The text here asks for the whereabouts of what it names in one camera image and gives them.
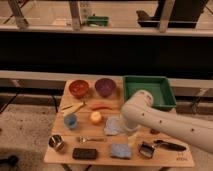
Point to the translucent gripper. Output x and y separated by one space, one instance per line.
132 139

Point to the red bowl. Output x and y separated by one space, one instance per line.
79 88

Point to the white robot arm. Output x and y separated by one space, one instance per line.
138 110

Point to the green plastic tray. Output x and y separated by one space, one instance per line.
157 86

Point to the blue sponge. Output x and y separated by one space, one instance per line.
121 151

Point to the dark grape bunch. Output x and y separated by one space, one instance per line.
154 132

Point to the light blue crumpled cloth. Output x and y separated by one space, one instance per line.
112 126

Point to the wooden table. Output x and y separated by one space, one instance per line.
85 128

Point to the yellow apple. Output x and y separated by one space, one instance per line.
96 117

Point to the red chili pepper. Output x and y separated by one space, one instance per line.
100 107

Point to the silver fork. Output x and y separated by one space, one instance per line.
86 139

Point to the purple bowl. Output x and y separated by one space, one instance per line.
105 86

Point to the blue cup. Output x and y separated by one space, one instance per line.
70 121

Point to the metal tin can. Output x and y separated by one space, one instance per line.
56 142

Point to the green box on shelf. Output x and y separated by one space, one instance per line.
97 20

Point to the black machine on shelf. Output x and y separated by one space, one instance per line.
185 14

